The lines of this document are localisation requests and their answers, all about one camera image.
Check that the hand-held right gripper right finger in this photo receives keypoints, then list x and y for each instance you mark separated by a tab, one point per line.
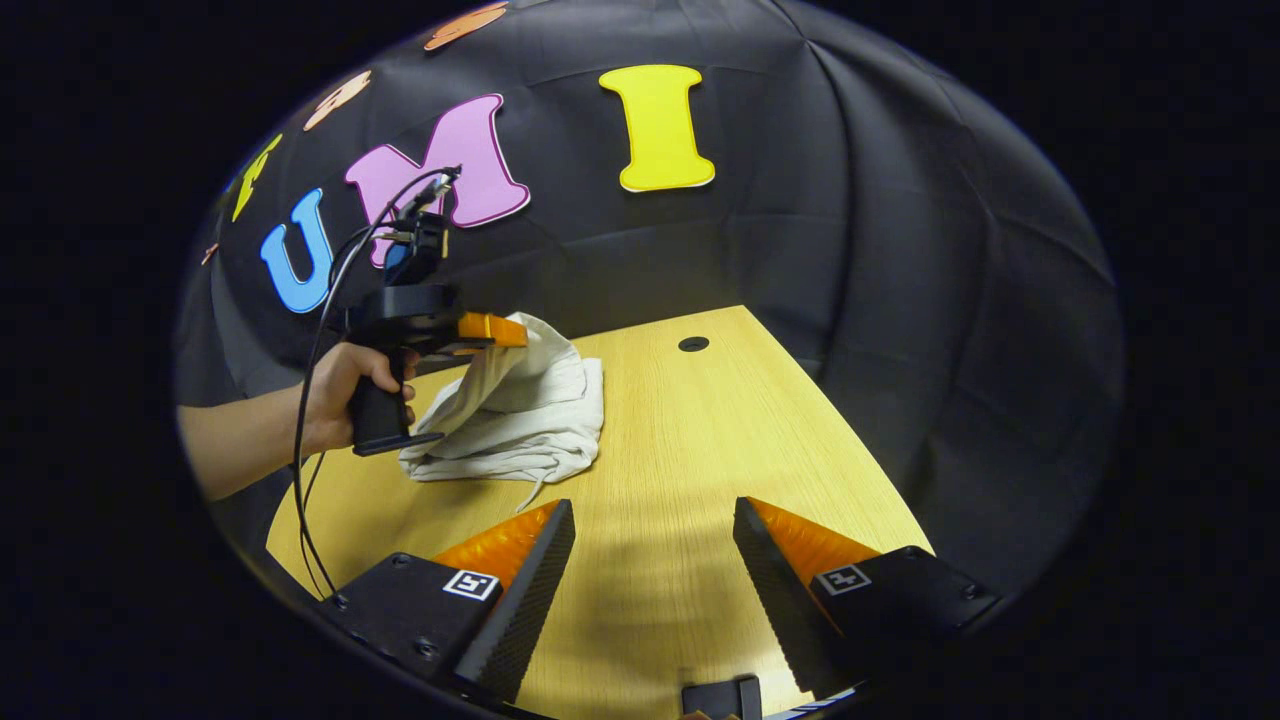
770	610

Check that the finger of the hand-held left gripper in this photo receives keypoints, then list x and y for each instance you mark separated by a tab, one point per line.
495	330

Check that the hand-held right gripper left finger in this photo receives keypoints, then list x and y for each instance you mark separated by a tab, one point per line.
525	610

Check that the white jeans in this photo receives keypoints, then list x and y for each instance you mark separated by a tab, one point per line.
530	410

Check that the small orange clip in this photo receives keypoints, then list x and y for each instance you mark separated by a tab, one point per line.
208	254

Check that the black backdrop cloth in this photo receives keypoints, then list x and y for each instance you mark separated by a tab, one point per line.
850	250

